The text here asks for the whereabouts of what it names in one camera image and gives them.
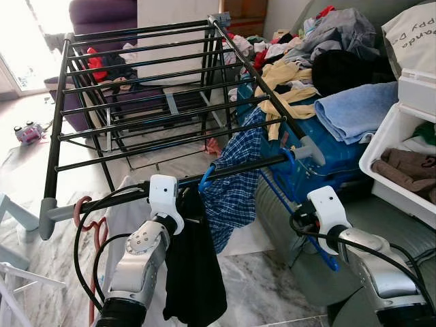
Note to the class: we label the white metal rack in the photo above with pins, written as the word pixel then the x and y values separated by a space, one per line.
pixel 13 211

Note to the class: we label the grey garment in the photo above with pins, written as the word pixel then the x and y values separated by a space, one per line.
pixel 340 30

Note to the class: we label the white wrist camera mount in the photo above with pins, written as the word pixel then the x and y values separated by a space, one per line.
pixel 165 197
pixel 328 208

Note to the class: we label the blue plastic hanger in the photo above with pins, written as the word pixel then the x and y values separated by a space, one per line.
pixel 330 262
pixel 204 178

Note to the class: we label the black metal drying rack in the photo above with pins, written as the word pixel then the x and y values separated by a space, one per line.
pixel 54 136

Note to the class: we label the purple sofa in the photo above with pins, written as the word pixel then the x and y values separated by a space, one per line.
pixel 102 10

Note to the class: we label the black sports garment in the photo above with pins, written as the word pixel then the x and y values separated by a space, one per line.
pixel 194 272

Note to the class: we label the green leather sofa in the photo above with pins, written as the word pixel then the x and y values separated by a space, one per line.
pixel 395 218

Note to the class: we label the brown garment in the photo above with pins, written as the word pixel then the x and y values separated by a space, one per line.
pixel 409 167

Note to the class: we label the red cloth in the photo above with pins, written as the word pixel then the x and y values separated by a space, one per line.
pixel 97 65

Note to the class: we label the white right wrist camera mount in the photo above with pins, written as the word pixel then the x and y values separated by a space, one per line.
pixel 328 208

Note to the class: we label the white plastic storage bin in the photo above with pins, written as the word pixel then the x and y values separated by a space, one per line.
pixel 378 146

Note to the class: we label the black cloth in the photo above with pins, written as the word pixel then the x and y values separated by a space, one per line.
pixel 351 71

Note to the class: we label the white printed pillow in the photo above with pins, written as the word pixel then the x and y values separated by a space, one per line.
pixel 415 34

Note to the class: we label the small grey pink toy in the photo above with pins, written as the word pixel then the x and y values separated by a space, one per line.
pixel 28 133

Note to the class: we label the pale yellow garment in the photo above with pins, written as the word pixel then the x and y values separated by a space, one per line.
pixel 286 82

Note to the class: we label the light blue towel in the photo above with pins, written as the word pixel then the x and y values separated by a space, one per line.
pixel 357 112

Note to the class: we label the blue suitcase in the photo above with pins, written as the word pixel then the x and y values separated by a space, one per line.
pixel 334 163

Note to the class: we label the green garment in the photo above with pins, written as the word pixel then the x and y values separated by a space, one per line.
pixel 426 133

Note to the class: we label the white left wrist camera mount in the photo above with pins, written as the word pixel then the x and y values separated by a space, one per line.
pixel 165 197

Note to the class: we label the blue plaid shirt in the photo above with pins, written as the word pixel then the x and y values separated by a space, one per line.
pixel 235 184

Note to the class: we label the pink hanger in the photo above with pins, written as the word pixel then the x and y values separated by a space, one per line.
pixel 82 204

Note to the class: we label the brown cardboard box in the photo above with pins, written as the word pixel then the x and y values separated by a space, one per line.
pixel 242 13

